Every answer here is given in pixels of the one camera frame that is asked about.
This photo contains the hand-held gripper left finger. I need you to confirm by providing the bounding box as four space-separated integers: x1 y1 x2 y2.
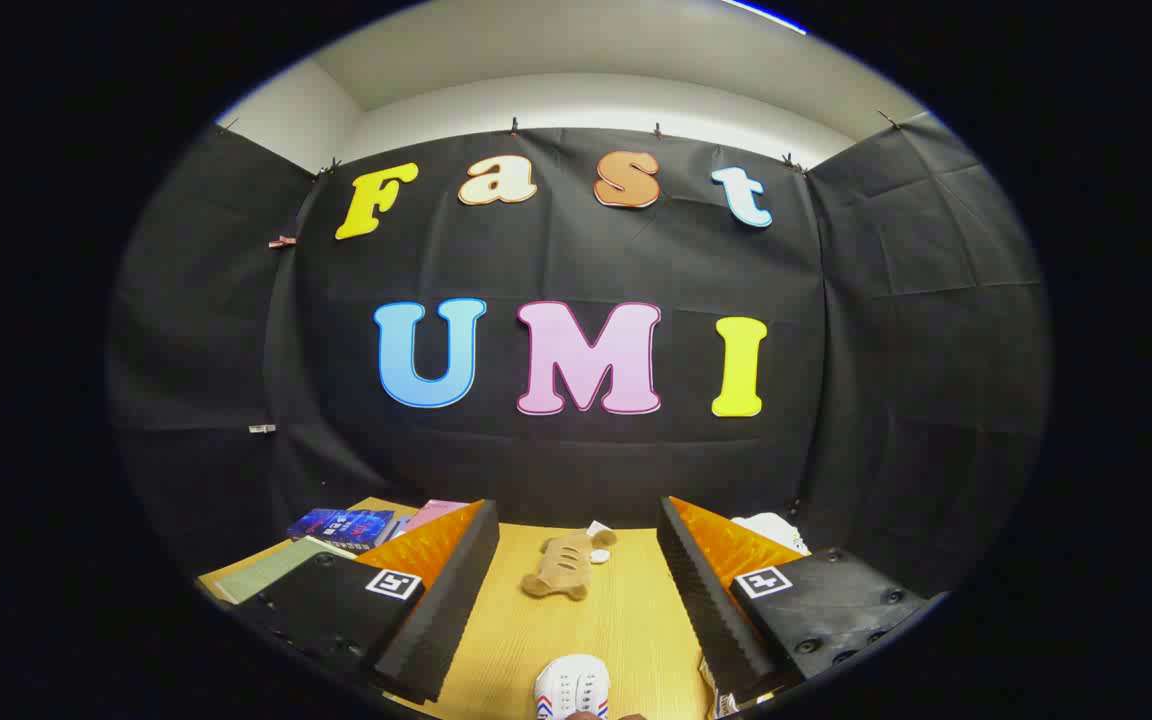
231 499 501 704

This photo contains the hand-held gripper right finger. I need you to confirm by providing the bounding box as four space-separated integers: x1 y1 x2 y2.
658 497 940 704

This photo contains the pale green storage box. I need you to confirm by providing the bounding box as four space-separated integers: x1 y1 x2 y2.
214 536 359 605

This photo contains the white plush toy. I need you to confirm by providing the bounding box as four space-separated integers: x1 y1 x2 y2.
731 513 811 557

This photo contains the pink cover book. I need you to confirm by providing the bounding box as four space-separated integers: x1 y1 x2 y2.
401 499 471 536

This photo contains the brown plush toy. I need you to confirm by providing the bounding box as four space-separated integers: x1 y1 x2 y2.
521 520 619 602

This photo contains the dark blue book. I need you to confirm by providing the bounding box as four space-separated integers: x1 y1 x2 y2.
287 508 398 550

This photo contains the black backdrop cloth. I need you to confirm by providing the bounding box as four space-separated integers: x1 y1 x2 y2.
106 110 1052 601

